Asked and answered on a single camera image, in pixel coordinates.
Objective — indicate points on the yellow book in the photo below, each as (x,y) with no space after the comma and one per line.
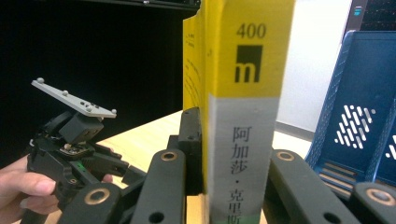
(243,102)

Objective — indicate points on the white partition panel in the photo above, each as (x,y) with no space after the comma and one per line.
(311,62)

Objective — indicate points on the blue plastic file rack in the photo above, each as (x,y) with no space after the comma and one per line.
(355,124)

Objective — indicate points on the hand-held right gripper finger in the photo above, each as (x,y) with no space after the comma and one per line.
(193,149)

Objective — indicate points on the dark monitor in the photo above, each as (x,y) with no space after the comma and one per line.
(372,14)

